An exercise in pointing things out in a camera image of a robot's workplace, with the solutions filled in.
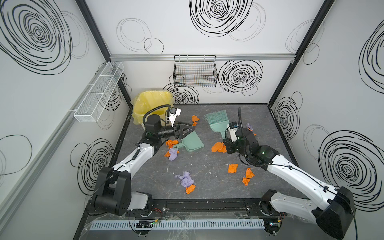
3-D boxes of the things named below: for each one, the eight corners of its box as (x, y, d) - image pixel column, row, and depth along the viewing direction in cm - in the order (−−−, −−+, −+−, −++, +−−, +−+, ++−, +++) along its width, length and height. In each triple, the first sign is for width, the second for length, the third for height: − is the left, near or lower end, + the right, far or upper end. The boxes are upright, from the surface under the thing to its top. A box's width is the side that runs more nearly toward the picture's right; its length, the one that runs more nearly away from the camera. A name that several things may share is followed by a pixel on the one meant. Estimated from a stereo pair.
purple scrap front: (180, 190, 81) (180, 189, 79) (175, 177, 86) (174, 175, 84) (194, 183, 84) (194, 181, 82) (188, 170, 88) (187, 169, 86)
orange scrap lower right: (240, 182, 84) (241, 181, 82) (247, 168, 89) (248, 167, 88) (249, 187, 82) (250, 186, 81) (255, 172, 88) (256, 171, 86)
